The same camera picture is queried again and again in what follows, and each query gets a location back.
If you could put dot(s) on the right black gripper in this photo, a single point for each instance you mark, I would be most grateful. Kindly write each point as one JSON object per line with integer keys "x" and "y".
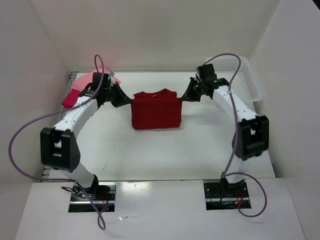
{"x": 189, "y": 95}

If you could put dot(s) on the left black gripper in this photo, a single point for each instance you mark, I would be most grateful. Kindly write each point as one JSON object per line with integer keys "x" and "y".
{"x": 122, "y": 99}

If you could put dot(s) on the dark red t shirt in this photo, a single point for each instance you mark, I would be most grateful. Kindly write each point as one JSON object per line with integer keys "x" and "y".
{"x": 156, "y": 110}

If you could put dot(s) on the light pink t shirt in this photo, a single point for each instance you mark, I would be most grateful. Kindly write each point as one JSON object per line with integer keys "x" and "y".
{"x": 81, "y": 82}

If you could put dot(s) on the magenta red t shirt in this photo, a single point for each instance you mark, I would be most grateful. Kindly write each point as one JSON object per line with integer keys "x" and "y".
{"x": 71, "y": 99}

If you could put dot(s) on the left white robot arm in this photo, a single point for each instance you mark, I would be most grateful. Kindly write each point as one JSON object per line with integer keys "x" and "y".
{"x": 58, "y": 145}

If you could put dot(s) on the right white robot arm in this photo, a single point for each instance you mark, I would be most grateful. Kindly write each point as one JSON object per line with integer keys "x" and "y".
{"x": 251, "y": 136}

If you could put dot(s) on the white plastic basket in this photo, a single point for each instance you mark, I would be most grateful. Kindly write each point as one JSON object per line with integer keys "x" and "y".
{"x": 245, "y": 83}

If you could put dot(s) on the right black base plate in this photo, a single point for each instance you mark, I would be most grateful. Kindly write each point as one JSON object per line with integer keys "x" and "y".
{"x": 216, "y": 199}

